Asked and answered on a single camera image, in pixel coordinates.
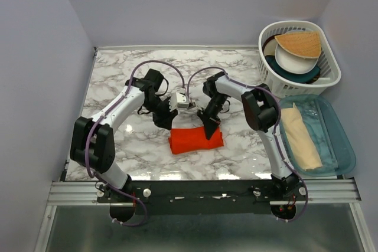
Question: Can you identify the aluminium rail frame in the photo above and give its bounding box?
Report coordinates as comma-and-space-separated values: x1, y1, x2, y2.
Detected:
34, 178, 376, 251

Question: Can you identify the teal plastic bin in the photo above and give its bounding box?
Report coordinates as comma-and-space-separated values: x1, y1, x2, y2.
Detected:
280, 94, 356, 178

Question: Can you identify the teal bowl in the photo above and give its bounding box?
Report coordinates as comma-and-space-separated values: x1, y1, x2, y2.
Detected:
265, 55, 321, 84

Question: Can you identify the white plate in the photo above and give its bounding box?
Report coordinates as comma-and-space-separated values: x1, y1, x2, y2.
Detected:
275, 45, 318, 74

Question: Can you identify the beige folded cloth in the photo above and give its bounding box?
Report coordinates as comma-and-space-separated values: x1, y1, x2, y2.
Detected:
281, 103, 322, 171

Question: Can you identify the teal folded cloth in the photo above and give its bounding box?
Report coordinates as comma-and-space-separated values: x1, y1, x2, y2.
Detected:
304, 117, 339, 177

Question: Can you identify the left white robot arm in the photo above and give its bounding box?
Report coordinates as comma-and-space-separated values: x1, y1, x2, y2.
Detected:
70, 69, 178, 202

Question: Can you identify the white plastic basket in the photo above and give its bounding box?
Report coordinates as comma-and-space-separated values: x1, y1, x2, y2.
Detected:
258, 21, 341, 98

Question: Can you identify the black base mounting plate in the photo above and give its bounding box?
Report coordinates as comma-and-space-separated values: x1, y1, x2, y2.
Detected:
95, 177, 308, 227

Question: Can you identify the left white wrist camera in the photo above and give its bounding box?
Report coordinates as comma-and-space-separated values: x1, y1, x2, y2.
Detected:
169, 92, 190, 111

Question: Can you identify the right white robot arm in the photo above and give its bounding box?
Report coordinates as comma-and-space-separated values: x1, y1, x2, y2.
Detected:
197, 72, 300, 200

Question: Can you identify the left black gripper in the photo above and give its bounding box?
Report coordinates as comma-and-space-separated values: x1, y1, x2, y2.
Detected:
144, 96, 178, 131

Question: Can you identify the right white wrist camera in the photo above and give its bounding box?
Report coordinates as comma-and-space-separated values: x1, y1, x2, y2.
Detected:
188, 100, 198, 109

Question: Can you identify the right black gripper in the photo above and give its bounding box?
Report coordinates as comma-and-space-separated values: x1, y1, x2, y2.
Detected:
197, 93, 229, 139

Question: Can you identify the orange t shirt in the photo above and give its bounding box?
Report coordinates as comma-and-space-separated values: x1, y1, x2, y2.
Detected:
168, 126, 224, 155

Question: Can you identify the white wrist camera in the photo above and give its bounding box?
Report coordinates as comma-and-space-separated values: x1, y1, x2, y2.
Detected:
188, 100, 198, 109
169, 92, 190, 111

